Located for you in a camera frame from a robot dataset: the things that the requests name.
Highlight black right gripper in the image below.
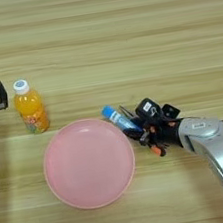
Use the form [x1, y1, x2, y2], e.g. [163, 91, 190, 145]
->
[120, 101, 187, 156]

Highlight blue glue stick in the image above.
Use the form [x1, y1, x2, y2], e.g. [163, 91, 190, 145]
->
[101, 100, 145, 139]

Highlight orange juice bottle white cap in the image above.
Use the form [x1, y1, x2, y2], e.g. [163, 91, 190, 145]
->
[10, 76, 52, 137]

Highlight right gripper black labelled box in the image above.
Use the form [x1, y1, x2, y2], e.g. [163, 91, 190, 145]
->
[133, 95, 164, 123]

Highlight orange black pliers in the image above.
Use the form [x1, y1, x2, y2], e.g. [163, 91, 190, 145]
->
[118, 99, 168, 163]

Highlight pink round plate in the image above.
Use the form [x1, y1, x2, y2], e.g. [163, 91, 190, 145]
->
[37, 112, 142, 216]

